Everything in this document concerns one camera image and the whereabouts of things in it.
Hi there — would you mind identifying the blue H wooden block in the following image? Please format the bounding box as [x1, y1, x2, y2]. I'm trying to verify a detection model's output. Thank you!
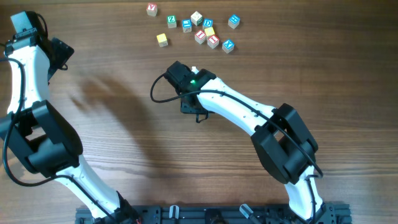
[228, 14, 240, 29]

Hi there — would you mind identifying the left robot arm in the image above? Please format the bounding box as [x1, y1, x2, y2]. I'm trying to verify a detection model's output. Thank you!
[1, 11, 142, 223]

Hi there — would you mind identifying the yellow S wooden block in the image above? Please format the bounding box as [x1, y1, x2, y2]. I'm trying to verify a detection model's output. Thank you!
[157, 34, 168, 47]

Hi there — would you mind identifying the blue D wooden block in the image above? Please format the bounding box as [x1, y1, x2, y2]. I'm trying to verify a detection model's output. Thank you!
[202, 18, 213, 30]

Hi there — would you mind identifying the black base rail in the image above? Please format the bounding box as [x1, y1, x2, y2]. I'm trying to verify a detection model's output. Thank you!
[75, 203, 353, 224]

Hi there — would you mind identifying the red I wooden block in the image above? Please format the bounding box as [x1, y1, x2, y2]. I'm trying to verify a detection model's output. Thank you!
[194, 30, 206, 44]

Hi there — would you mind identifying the right black cable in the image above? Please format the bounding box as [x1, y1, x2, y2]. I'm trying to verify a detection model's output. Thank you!
[150, 73, 324, 224]

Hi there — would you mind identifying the blue X wooden block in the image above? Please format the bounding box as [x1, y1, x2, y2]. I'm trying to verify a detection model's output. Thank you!
[222, 39, 234, 54]

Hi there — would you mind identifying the green Z wooden block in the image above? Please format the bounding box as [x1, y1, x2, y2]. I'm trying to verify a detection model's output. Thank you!
[167, 15, 177, 28]

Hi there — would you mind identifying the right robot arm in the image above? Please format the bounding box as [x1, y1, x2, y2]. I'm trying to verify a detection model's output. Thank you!
[163, 62, 323, 223]

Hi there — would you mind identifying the plain animal wooden block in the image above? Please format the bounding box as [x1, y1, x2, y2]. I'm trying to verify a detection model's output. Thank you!
[190, 11, 203, 26]

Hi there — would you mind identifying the red letter wooden block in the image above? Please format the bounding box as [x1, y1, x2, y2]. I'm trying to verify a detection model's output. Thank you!
[146, 2, 158, 17]

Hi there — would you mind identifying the yellow C wooden block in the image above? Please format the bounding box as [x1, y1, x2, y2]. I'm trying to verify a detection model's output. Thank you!
[204, 27, 215, 38]

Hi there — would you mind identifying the black cable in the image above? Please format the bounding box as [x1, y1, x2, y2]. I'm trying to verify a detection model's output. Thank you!
[0, 57, 116, 224]
[150, 73, 324, 224]

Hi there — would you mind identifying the left black cable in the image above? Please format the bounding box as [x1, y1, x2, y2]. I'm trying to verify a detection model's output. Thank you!
[0, 57, 116, 224]

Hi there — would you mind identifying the red I block lower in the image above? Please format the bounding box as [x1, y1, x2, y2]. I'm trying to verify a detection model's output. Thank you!
[207, 35, 220, 49]

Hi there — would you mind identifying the blue L wooden block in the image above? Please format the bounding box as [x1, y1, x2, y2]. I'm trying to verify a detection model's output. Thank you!
[182, 19, 192, 33]

